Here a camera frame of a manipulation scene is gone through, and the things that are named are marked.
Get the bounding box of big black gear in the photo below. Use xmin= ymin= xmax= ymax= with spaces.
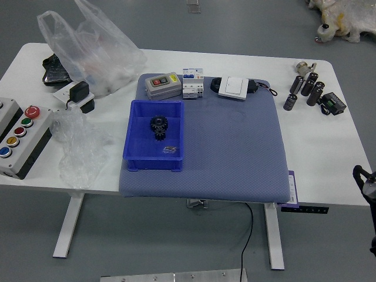
xmin=149 ymin=115 xmax=169 ymax=133

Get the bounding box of blue plastic box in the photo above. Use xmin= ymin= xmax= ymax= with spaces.
xmin=122 ymin=99 xmax=186 ymax=173

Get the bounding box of grey five-button control box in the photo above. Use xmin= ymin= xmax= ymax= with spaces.
xmin=0 ymin=105 xmax=55 ymax=180

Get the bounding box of blue-grey padded mat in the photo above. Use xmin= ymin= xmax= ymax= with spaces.
xmin=118 ymin=73 xmax=290 ymax=204

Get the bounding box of white circuit breaker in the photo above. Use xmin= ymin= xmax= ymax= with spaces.
xmin=182 ymin=67 xmax=205 ymax=100

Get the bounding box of crumpled clear plastic wrap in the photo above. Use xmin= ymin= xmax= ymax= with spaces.
xmin=49 ymin=106 xmax=114 ymax=190

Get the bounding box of purple and white label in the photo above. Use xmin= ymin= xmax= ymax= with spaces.
xmin=286 ymin=169 xmax=301 ymax=204

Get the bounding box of black power adapter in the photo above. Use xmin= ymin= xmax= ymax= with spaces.
xmin=65 ymin=81 xmax=90 ymax=111

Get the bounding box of large clear plastic bag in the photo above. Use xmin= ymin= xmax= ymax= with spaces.
xmin=37 ymin=0 xmax=147 ymax=99

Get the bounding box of white table leg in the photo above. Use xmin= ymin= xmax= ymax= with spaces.
xmin=52 ymin=192 xmax=86 ymax=259
xmin=263 ymin=202 xmax=285 ymax=270

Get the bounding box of metal pipe fitting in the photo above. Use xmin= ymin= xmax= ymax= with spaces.
xmin=294 ymin=61 xmax=318 ymax=78

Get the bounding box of black table control panel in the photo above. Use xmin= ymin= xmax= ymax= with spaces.
xmin=280 ymin=206 xmax=330 ymax=214

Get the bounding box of white socket plate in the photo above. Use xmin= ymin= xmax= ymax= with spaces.
xmin=52 ymin=82 xmax=95 ymax=108

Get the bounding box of grey metal plate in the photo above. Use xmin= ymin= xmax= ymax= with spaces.
xmin=99 ymin=268 xmax=248 ymax=282

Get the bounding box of black module with green terminal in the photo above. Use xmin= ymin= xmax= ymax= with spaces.
xmin=318 ymin=92 xmax=347 ymax=116

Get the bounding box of black plastic tray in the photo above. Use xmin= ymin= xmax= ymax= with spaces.
xmin=42 ymin=53 xmax=73 ymax=87

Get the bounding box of grey push-button switch box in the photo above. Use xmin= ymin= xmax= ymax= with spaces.
xmin=144 ymin=72 xmax=182 ymax=101

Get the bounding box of metal bracket under table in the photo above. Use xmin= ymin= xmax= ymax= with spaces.
xmin=186 ymin=199 xmax=210 ymax=209

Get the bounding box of white wall switch panel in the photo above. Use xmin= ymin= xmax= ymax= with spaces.
xmin=217 ymin=76 xmax=250 ymax=102

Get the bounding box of black module with thin wires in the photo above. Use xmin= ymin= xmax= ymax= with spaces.
xmin=248 ymin=79 xmax=278 ymax=96

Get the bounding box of black floor cable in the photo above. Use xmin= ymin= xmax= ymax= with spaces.
xmin=239 ymin=202 xmax=255 ymax=282

